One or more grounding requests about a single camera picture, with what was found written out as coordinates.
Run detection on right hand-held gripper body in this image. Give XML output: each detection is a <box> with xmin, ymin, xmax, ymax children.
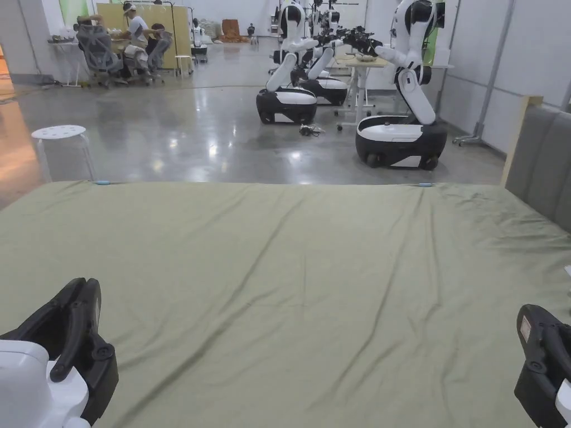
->
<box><xmin>514</xmin><ymin>356</ymin><xmax>571</xmax><ymax>428</ymax></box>

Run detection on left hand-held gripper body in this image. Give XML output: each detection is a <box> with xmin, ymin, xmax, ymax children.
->
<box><xmin>0</xmin><ymin>332</ymin><xmax>120</xmax><ymax>428</ymax></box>

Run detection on grey padded headboard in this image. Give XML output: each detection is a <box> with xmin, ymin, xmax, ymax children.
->
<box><xmin>500</xmin><ymin>95</ymin><xmax>571</xmax><ymax>234</ymax></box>

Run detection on white round stool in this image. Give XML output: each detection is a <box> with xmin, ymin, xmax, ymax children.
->
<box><xmin>31</xmin><ymin>124</ymin><xmax>97</xmax><ymax>182</ymax></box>

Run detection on bed with pale green sheet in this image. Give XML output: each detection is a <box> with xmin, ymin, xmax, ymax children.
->
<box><xmin>0</xmin><ymin>180</ymin><xmax>571</xmax><ymax>428</ymax></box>

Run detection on white black wheeled humanoid robot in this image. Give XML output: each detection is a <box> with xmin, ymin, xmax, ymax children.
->
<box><xmin>345</xmin><ymin>0</ymin><xmax>449</xmax><ymax>172</ymax></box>
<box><xmin>298</xmin><ymin>8</ymin><xmax>350</xmax><ymax>107</ymax></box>
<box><xmin>256</xmin><ymin>2</ymin><xmax>320</xmax><ymax>126</ymax></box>

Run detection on grey mesh office chair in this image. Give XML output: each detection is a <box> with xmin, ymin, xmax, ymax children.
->
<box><xmin>124</xmin><ymin>33</ymin><xmax>174</xmax><ymax>85</ymax></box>
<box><xmin>75</xmin><ymin>23</ymin><xmax>128</xmax><ymax>89</ymax></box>

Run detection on white folding table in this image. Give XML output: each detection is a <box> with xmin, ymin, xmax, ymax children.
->
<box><xmin>47</xmin><ymin>35</ymin><xmax>90</xmax><ymax>88</ymax></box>

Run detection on small white stool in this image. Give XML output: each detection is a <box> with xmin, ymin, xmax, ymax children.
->
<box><xmin>173</xmin><ymin>54</ymin><xmax>195</xmax><ymax>80</ymax></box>

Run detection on small white robot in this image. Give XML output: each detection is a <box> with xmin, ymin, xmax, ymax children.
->
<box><xmin>190</xmin><ymin>17</ymin><xmax>209</xmax><ymax>57</ymax></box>

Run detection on pile of white bags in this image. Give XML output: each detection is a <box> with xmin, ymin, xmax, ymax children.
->
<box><xmin>198</xmin><ymin>17</ymin><xmax>224</xmax><ymax>45</ymax></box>

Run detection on wooden top desk on castors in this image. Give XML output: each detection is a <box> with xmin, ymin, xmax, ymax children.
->
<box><xmin>333</xmin><ymin>52</ymin><xmax>390</xmax><ymax>131</ymax></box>

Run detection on orange cloth pile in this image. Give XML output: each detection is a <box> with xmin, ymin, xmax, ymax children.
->
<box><xmin>221</xmin><ymin>18</ymin><xmax>251</xmax><ymax>44</ymax></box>

